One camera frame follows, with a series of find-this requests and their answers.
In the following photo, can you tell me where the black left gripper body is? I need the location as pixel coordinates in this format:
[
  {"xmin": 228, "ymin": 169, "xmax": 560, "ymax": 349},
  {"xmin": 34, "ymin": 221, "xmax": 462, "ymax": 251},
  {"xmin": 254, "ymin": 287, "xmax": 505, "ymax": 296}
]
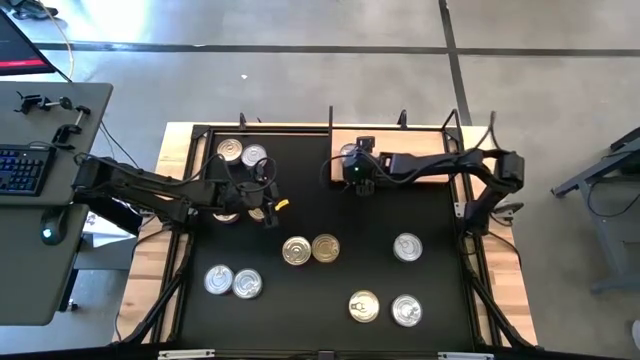
[{"xmin": 230, "ymin": 179, "xmax": 269, "ymax": 212}]

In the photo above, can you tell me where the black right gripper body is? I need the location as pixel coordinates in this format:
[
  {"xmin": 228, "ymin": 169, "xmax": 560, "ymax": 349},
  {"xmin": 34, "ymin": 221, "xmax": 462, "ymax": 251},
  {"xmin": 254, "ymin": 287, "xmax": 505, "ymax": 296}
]
[{"xmin": 341, "ymin": 149, "xmax": 381, "ymax": 184}]

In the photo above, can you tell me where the green label tuna can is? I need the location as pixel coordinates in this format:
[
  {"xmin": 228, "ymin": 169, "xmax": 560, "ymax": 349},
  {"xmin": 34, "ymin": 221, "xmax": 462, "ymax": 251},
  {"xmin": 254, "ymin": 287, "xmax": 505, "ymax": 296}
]
[
  {"xmin": 281, "ymin": 235, "xmax": 313, "ymax": 267},
  {"xmin": 240, "ymin": 143, "xmax": 269, "ymax": 169},
  {"xmin": 231, "ymin": 268, "xmax": 264, "ymax": 300},
  {"xmin": 392, "ymin": 231, "xmax": 424, "ymax": 264}
]

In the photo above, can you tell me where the wooden shelf board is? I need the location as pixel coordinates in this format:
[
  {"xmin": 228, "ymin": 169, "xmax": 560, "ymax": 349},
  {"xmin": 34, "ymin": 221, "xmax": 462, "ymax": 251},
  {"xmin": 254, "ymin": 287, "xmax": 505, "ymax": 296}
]
[{"xmin": 330, "ymin": 128, "xmax": 452, "ymax": 184}]

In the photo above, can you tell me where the black table mat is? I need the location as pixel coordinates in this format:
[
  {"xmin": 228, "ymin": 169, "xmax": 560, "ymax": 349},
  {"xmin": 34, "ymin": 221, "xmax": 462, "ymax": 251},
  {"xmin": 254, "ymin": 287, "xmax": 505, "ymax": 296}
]
[{"xmin": 178, "ymin": 130, "xmax": 475, "ymax": 352}]

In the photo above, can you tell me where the white cardboard box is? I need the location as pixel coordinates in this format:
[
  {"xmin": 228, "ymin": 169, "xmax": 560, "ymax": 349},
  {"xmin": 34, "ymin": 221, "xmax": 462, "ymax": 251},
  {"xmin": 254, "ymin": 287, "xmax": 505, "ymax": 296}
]
[{"xmin": 82, "ymin": 212, "xmax": 144, "ymax": 239}]

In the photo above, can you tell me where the black desk clamp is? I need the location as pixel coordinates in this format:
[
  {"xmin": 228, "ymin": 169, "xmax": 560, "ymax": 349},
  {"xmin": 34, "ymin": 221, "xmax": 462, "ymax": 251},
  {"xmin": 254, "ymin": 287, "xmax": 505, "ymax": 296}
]
[
  {"xmin": 13, "ymin": 90, "xmax": 76, "ymax": 115},
  {"xmin": 51, "ymin": 104, "xmax": 93, "ymax": 150}
]

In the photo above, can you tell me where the black computer mouse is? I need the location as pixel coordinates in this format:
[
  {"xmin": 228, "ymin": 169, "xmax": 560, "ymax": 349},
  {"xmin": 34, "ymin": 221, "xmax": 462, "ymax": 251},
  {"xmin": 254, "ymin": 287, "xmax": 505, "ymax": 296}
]
[{"xmin": 39, "ymin": 206, "xmax": 70, "ymax": 247}]

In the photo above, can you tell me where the black backlit keyboard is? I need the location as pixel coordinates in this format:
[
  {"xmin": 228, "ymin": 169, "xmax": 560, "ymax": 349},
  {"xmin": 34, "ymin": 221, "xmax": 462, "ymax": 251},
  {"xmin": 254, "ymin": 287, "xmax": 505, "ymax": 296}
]
[{"xmin": 0, "ymin": 143, "xmax": 58, "ymax": 197}]

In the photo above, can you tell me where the grey office desk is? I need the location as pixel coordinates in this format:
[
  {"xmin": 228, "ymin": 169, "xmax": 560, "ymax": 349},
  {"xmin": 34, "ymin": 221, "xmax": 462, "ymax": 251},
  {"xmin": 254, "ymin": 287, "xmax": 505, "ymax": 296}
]
[{"xmin": 0, "ymin": 81, "xmax": 115, "ymax": 327}]

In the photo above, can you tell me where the grey standing desk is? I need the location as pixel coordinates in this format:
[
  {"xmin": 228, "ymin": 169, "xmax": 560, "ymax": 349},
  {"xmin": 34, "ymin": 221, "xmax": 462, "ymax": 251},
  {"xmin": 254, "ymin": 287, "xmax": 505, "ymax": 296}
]
[{"xmin": 551, "ymin": 127, "xmax": 640, "ymax": 296}]

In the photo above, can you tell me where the black computer monitor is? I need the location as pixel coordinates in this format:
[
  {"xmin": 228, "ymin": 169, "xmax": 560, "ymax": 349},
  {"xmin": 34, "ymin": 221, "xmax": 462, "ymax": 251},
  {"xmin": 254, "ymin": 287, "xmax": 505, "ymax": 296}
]
[{"xmin": 0, "ymin": 8, "xmax": 57, "ymax": 77}]

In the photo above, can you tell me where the black aluminium table frame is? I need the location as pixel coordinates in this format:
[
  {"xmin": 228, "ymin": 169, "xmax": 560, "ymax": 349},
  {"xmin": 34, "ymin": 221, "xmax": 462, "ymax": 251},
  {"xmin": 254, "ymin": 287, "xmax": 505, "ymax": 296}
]
[{"xmin": 115, "ymin": 107, "xmax": 539, "ymax": 354}]

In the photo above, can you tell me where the silver metal bracket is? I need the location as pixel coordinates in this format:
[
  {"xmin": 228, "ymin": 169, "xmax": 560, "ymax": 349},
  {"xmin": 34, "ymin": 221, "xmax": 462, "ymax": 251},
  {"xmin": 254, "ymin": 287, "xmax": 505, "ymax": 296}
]
[
  {"xmin": 157, "ymin": 348, "xmax": 216, "ymax": 360},
  {"xmin": 437, "ymin": 351, "xmax": 495, "ymax": 360}
]

